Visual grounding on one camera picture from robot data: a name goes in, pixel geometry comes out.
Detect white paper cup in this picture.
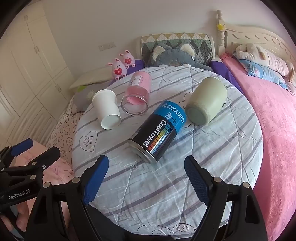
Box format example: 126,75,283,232
92,89,121,130

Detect clear jar pink contents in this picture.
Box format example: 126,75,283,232
120,71,152,116

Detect pale green ceramic cup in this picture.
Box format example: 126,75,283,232
185,77,227,126

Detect person's left hand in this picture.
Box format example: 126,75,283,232
1,201,30,232

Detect heart pattern bedsheet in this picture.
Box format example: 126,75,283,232
46,97,83,167

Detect pink fleece blanket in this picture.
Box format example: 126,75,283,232
220,53,295,240

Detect grey flower pillow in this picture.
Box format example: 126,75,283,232
71,81,110,114

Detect cream wardrobe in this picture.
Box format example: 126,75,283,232
1,1,74,147

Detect cream long pillow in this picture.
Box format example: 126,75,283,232
69,66,113,89

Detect blue black CoolTowel can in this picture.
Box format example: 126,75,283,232
128,100,187,163

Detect left pink bunny toy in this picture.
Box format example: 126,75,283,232
107,58,127,81

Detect pink bunny toy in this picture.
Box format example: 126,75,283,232
107,58,127,81
119,50,135,69

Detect right pink bunny toy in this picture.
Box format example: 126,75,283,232
119,50,135,69

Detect blue cartoon pillow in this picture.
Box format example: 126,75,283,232
238,59,288,90

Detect purple blanket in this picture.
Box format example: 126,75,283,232
111,59,243,93

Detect white dog plush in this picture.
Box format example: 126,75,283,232
235,43,295,81

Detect grey cat plush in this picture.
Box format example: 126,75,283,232
147,43,213,72

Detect green diamond quilted cushion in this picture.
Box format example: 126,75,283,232
136,33,216,65

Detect cream wooden headboard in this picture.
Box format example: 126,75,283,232
215,10,295,65

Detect white wall socket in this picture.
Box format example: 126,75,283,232
98,42,116,51

